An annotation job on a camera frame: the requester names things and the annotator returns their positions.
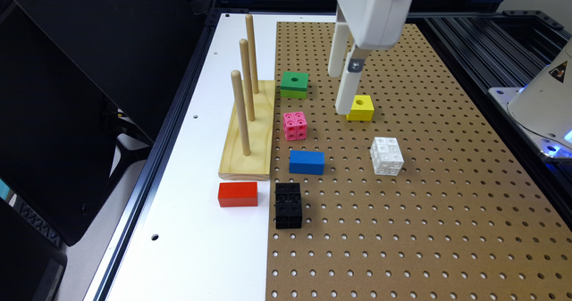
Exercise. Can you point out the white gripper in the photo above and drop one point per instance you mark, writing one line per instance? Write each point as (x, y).
(374, 25)

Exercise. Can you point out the blue rectangular block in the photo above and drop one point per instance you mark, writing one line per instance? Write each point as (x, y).
(305, 162)

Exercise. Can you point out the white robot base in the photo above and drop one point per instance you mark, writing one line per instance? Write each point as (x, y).
(542, 108)

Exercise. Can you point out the yellow block with hole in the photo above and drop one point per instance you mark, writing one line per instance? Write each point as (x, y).
(362, 109)

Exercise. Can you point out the green block with hole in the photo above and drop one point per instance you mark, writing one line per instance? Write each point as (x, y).
(294, 84)

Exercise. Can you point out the pink interlocking cube block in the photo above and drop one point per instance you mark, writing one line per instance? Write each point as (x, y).
(294, 126)

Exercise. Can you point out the rear wooden peg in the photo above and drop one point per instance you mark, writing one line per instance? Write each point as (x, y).
(252, 52)

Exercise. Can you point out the wooden peg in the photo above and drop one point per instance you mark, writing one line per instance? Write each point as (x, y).
(252, 52)
(240, 105)
(247, 84)

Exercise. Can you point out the middle wooden peg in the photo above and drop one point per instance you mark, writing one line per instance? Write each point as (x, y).
(247, 84)

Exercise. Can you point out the white interlocking cube block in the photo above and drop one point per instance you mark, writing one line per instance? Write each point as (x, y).
(386, 156)

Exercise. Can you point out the front wooden peg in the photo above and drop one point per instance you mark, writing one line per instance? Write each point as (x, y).
(240, 105)

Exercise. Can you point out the wooden peg base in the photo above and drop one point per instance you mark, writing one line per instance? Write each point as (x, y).
(256, 166)

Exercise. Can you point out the brown pegboard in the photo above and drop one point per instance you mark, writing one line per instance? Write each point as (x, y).
(461, 221)

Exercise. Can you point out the black interlocking cube block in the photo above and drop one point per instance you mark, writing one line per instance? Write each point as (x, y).
(288, 207)

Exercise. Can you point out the red rectangular block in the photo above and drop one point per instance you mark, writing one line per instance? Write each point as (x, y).
(237, 194)

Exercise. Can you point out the black monitor panel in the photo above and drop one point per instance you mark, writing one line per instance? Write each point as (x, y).
(63, 63)

